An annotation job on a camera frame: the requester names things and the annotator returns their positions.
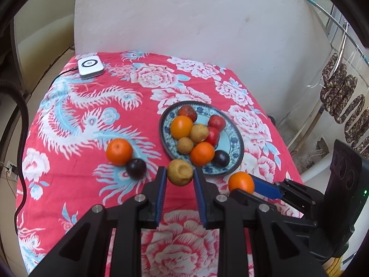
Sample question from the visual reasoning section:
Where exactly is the tan round fruit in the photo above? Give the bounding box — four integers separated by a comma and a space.
167, 159, 194, 187

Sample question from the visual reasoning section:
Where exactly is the row of hanging sausages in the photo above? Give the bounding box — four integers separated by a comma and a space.
320, 52, 369, 151

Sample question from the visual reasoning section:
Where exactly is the yellowish orange tangerine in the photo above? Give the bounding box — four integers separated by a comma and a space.
170, 115, 193, 139

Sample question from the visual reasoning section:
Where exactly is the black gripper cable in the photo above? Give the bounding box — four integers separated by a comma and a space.
0, 79, 31, 228

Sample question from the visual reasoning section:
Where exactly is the dark purple plum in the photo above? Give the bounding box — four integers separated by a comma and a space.
213, 150, 230, 167
126, 159, 146, 179

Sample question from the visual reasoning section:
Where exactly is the metal hanging rail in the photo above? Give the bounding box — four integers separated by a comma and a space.
300, 0, 369, 72

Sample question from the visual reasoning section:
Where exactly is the yellow ridged object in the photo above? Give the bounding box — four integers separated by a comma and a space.
321, 255, 343, 277

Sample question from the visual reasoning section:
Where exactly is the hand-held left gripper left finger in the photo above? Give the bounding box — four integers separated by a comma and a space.
29, 166, 168, 277

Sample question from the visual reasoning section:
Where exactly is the red round fruit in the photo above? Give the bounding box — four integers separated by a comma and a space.
208, 115, 226, 130
206, 127, 221, 147

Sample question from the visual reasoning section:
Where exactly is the white square device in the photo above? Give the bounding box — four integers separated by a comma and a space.
77, 52, 105, 79

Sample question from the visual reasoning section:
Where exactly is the white floor socket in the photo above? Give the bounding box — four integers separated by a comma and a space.
3, 160, 18, 176

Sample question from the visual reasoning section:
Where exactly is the small brown potato plate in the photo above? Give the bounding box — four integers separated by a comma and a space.
177, 137, 194, 154

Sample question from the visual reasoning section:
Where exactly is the red apple plate back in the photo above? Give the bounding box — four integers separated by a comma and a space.
178, 105, 198, 122

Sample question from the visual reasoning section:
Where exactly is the red floral tablecloth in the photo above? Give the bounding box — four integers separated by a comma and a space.
16, 50, 306, 277

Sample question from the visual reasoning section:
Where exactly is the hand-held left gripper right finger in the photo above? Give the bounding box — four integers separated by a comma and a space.
193, 167, 326, 277

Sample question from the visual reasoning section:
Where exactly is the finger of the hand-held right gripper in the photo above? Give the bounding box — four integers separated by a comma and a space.
249, 175, 325, 218
229, 188, 318, 228

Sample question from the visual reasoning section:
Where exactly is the thin black device cable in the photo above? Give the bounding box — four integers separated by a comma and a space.
48, 66, 79, 90

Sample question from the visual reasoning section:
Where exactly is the blue floral ceramic plate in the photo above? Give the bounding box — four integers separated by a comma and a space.
159, 101, 245, 177

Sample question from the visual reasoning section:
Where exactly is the wooden stick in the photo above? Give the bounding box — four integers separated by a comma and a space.
287, 112, 322, 151

